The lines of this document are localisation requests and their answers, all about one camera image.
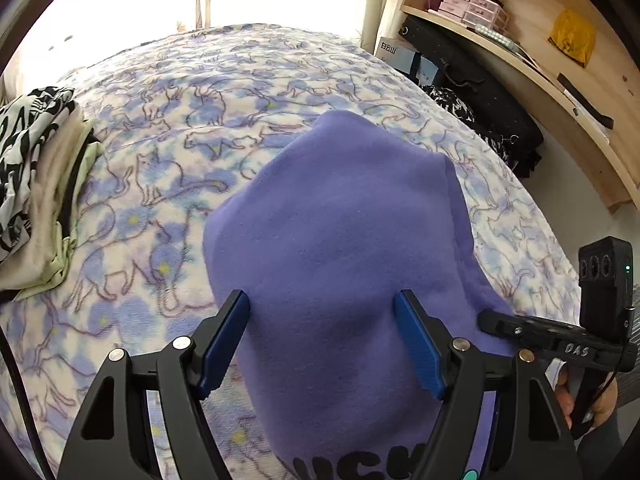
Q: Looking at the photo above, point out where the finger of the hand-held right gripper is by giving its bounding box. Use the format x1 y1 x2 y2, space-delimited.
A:
476 308 557 349

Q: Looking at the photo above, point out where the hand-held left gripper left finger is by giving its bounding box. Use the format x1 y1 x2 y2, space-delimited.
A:
57 289 251 480

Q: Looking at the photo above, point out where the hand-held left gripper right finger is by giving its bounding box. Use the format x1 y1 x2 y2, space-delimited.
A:
392 290 583 480

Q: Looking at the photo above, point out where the purple zip hoodie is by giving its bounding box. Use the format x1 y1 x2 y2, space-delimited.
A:
202 110 551 480

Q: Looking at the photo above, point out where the person's right hand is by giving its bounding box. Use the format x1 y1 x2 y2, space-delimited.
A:
554 367 622 436

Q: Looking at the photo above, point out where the folded light green garment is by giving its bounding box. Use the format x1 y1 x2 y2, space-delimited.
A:
0 139 107 302

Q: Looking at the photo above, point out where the folded black garment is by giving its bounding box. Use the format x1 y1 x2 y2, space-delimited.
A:
59 132 97 228

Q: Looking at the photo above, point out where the black white speckled cloth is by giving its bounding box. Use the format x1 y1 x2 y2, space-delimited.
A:
424 85 477 122

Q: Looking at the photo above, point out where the black bag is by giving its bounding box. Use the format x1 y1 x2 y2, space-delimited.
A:
399 16 545 178

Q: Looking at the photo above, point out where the yellow cloth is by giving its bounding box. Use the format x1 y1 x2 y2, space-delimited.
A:
548 9 597 69

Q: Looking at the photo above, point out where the folded cream garment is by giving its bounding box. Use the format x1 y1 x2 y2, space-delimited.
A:
0 109 97 273

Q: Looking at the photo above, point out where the cat print bed blanket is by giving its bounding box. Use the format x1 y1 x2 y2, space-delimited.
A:
0 22 583 480

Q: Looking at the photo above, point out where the blister pill pack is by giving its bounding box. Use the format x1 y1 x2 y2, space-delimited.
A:
474 24 517 52

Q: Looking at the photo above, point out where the grey cardboard box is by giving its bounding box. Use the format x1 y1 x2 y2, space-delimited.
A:
375 36 447 87

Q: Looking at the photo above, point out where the pink drawer organizer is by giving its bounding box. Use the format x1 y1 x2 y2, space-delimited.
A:
439 0 503 28

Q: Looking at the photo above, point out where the black strap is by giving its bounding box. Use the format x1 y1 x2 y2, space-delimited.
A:
556 73 614 132

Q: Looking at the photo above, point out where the black cable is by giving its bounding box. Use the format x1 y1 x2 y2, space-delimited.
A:
0 329 54 480

